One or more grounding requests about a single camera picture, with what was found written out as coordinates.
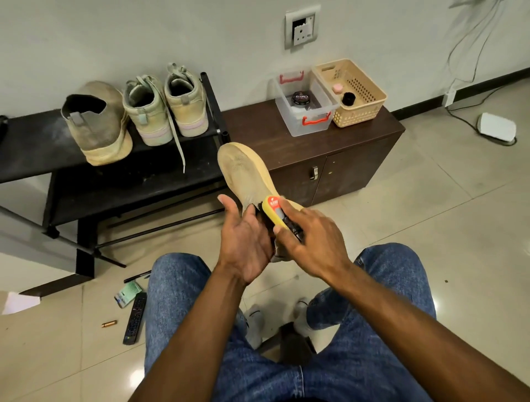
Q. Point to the person's left forearm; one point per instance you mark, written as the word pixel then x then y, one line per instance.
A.
pixel 195 344

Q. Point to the pale green lace-up shoe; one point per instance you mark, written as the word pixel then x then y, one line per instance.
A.
pixel 189 103
pixel 149 112

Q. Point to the dark brown wooden cabinet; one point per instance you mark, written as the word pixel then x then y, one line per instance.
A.
pixel 257 128

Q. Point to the beige plastic basket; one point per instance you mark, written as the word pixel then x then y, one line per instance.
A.
pixel 360 91

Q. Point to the person's right hand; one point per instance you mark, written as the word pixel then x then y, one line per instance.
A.
pixel 315 244

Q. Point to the black remote control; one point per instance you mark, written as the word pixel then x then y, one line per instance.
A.
pixel 134 318

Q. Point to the person's right forearm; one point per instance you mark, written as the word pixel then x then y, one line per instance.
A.
pixel 431 339

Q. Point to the black metal shoe rack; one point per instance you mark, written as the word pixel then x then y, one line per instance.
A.
pixel 83 178

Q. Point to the green paper packet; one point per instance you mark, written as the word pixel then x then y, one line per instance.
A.
pixel 128 293

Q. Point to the white paper sheet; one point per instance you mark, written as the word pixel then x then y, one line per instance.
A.
pixel 21 303

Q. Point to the person's left hand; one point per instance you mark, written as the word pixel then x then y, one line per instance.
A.
pixel 244 244

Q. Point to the white wall plug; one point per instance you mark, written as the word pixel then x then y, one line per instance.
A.
pixel 450 94

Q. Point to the person's right leg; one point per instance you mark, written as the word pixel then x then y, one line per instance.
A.
pixel 397 290

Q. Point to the black pen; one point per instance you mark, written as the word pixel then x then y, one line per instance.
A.
pixel 137 276

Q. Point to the small black round cap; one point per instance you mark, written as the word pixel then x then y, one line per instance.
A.
pixel 349 99

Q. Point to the clear plastic storage box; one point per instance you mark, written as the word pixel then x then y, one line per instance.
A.
pixel 306 120

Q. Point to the black round polish tin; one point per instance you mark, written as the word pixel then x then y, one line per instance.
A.
pixel 301 98

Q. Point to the small brass cylinder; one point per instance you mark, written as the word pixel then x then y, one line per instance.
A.
pixel 109 324

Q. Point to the worn tan slip-on shoe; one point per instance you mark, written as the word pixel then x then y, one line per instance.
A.
pixel 95 128
pixel 244 170

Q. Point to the person's left leg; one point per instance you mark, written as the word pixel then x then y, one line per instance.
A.
pixel 178 306

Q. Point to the white router box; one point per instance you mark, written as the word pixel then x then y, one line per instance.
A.
pixel 497 127

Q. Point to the pink round lid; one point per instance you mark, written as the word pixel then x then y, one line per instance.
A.
pixel 337 88

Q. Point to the person's leg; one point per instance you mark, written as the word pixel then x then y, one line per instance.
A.
pixel 178 306
pixel 397 290

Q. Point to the black orange shoe brush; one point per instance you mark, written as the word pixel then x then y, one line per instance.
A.
pixel 273 209

